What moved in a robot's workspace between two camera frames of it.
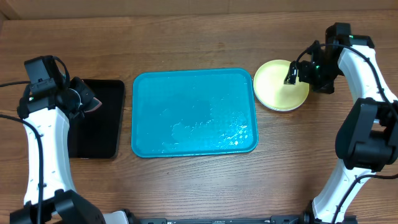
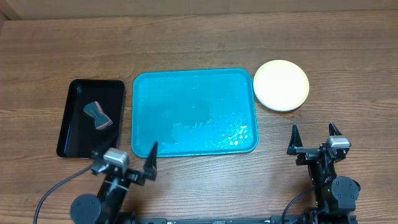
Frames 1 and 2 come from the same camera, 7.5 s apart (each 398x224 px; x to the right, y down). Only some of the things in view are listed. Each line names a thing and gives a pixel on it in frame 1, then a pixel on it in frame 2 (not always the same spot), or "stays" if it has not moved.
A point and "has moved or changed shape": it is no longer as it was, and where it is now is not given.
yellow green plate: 270,88 stays
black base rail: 275,219 stays
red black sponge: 97,104 has moved or changed shape
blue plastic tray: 193,111 stays
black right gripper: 303,67 -> 304,154
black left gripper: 86,91 -> 150,172
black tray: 97,135 stays
